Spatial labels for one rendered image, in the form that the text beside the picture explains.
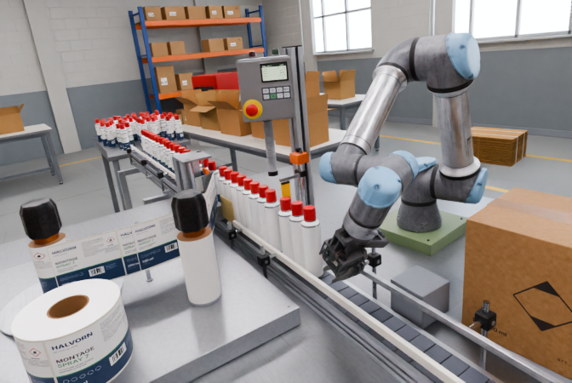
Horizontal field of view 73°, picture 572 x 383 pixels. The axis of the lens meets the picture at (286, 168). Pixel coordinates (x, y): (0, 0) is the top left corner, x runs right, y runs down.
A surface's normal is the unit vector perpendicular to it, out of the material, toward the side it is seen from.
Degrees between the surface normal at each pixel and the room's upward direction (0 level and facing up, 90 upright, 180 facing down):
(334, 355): 0
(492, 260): 90
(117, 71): 90
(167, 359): 0
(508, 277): 90
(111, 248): 90
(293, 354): 0
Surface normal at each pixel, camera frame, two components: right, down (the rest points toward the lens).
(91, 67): 0.62, 0.17
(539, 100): -0.78, 0.25
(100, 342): 0.83, 0.08
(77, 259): 0.44, 0.22
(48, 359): 0.11, 0.28
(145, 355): -0.09, -0.95
